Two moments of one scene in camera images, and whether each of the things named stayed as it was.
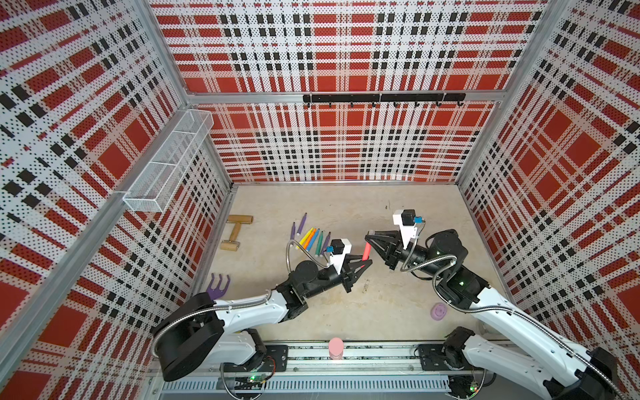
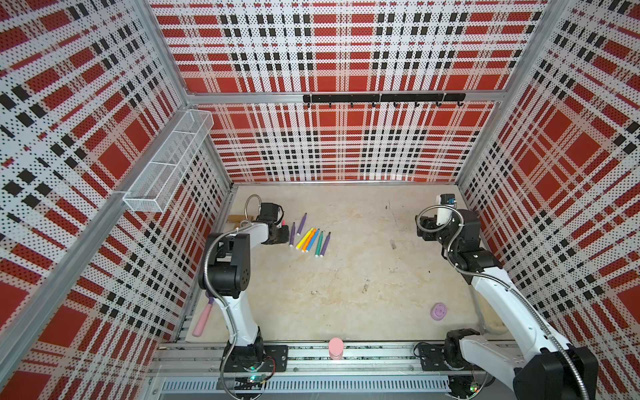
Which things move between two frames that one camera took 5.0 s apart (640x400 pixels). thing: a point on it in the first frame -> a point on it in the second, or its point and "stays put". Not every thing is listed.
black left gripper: x=347 y=273 -> x=283 y=236
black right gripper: x=394 y=256 -> x=426 y=235
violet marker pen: x=302 y=224 stays put
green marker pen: x=319 y=243 stays put
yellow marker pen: x=306 y=237 stays put
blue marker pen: x=313 y=240 stays put
